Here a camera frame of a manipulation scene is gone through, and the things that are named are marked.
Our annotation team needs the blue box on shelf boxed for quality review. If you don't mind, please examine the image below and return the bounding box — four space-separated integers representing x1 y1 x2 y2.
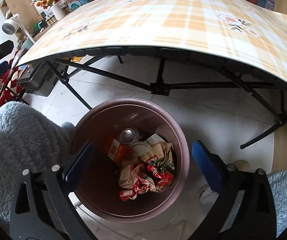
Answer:
256 0 275 11

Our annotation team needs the folding table frame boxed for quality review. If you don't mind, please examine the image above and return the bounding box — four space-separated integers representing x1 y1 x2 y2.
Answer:
46 55 287 150

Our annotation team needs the red cigarette box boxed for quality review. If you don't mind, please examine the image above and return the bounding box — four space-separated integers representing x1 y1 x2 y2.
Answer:
103 137 131 166

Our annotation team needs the crushed red soda can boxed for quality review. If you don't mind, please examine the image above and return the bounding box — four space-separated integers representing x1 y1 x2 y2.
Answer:
119 128 140 145

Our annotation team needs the grey fluffy cushion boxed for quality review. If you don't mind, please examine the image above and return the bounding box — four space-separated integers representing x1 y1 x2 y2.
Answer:
0 101 75 232

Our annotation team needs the yellow plaid tablecloth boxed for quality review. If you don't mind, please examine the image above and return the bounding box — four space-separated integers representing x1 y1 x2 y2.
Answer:
19 0 287 83

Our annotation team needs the brown red paper bag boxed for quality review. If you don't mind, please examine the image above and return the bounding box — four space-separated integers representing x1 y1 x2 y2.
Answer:
118 141 176 202

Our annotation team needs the grey storage case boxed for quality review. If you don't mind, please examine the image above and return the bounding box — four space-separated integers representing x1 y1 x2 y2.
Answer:
17 62 58 97

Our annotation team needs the green paper cup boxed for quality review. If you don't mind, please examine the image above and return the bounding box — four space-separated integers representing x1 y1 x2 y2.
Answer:
129 141 152 158

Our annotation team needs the maroon trash bin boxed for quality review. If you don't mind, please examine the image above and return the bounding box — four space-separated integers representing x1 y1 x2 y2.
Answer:
69 98 190 223

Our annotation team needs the white desk fan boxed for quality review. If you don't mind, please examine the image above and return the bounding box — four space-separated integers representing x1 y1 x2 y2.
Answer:
2 14 35 44

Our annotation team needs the white slim vase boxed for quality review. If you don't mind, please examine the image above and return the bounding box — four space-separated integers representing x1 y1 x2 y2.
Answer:
51 3 65 21

